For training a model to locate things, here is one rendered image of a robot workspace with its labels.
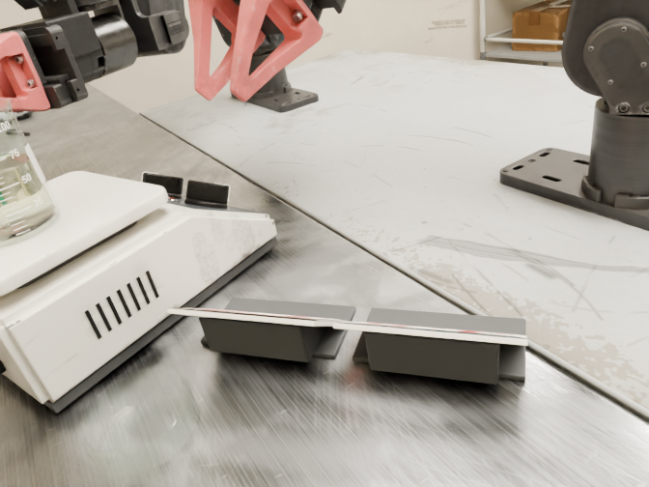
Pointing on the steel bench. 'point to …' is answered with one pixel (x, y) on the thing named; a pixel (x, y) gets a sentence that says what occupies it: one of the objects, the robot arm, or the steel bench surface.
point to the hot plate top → (78, 222)
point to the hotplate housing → (121, 297)
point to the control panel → (208, 207)
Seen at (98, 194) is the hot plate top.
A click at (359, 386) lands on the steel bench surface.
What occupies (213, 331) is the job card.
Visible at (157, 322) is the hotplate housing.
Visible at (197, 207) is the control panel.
